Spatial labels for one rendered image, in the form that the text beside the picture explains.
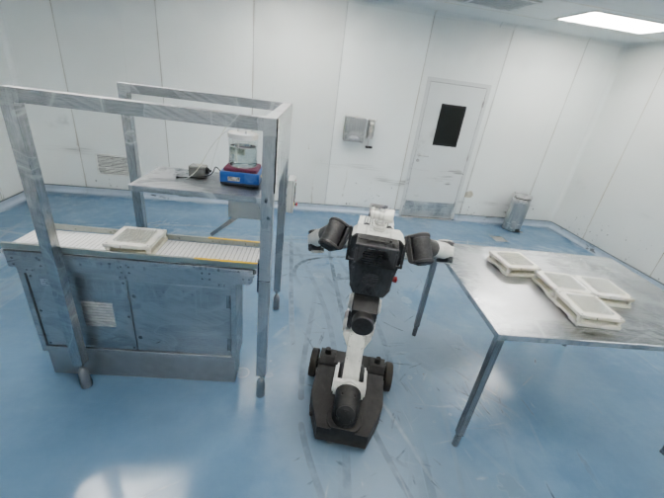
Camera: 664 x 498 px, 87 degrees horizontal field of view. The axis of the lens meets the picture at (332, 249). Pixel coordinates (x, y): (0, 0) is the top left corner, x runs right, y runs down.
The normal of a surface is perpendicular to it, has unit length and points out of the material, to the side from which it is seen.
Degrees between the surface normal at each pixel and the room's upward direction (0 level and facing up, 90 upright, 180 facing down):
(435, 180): 90
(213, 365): 90
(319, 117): 90
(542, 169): 90
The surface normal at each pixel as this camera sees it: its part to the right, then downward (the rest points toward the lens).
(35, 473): 0.11, -0.89
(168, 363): 0.04, 0.44
